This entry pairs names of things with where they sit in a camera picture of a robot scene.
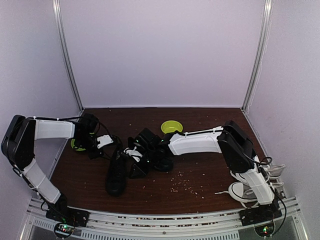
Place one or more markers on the green bowl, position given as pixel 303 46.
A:
pixel 170 126

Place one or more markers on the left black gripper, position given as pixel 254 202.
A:
pixel 92 154

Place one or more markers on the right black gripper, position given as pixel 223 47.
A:
pixel 142 172

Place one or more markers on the black sneaker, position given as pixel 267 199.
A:
pixel 115 182
pixel 160 161

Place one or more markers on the grey sneaker front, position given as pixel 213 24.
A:
pixel 241 193

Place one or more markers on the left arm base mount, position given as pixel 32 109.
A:
pixel 67 223

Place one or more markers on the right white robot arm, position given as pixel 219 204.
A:
pixel 230 141

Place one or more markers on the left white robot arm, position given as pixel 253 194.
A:
pixel 18 147

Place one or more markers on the aluminium frame post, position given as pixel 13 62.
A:
pixel 261 47
pixel 65 53

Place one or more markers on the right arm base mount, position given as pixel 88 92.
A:
pixel 262 218

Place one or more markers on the left aluminium frame post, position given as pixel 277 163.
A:
pixel 65 53

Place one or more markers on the grey sneaker rear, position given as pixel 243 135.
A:
pixel 253 176

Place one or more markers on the aluminium front rail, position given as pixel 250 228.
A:
pixel 219 225

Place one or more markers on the right aluminium frame post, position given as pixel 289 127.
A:
pixel 261 47

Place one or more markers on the grey sneaker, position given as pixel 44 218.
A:
pixel 241 193
pixel 253 176

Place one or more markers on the green plate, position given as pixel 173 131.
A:
pixel 83 142

